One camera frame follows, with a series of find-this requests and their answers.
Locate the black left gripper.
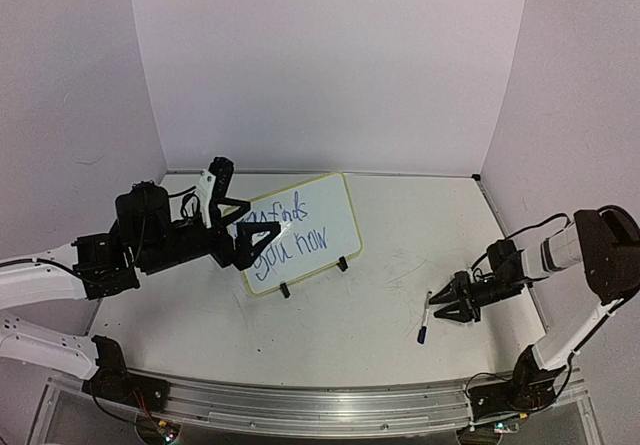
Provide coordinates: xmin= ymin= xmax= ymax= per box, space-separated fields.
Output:
xmin=132 ymin=198 xmax=279 ymax=277

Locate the white whiteboard marker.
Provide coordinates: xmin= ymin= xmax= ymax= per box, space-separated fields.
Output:
xmin=420 ymin=290 xmax=432 ymax=331

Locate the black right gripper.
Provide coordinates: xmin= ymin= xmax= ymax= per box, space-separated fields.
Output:
xmin=429 ymin=269 xmax=522 ymax=321

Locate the yellow-framed whiteboard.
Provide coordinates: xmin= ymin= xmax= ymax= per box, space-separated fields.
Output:
xmin=240 ymin=172 xmax=362 ymax=296

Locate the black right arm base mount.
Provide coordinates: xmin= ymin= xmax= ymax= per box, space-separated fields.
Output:
xmin=465 ymin=346 xmax=575 ymax=424

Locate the black whiteboard stand foot right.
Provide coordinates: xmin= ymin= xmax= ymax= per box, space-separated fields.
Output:
xmin=337 ymin=256 xmax=349 ymax=272

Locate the right circuit board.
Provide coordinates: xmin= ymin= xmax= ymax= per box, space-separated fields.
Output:
xmin=493 ymin=417 xmax=522 ymax=435

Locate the black whiteboard stand foot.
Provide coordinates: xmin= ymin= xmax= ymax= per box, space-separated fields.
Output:
xmin=337 ymin=256 xmax=349 ymax=272
xmin=279 ymin=282 xmax=291 ymax=299

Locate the circuit board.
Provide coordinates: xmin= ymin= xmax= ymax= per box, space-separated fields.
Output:
xmin=493 ymin=417 xmax=522 ymax=435
xmin=135 ymin=417 xmax=181 ymax=445

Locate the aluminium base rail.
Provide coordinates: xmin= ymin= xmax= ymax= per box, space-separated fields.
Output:
xmin=47 ymin=359 xmax=586 ymax=429

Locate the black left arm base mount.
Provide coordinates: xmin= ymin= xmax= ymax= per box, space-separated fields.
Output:
xmin=82 ymin=335 xmax=170 ymax=413

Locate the black whiteboard stand foot left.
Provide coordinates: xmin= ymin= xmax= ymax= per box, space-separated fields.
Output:
xmin=279 ymin=282 xmax=291 ymax=299

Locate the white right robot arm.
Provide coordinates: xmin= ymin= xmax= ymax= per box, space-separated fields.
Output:
xmin=428 ymin=205 xmax=639 ymax=372

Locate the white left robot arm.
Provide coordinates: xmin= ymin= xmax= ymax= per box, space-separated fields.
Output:
xmin=1 ymin=181 xmax=281 ymax=402

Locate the left circuit board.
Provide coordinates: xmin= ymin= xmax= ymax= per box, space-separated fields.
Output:
xmin=135 ymin=417 xmax=181 ymax=445

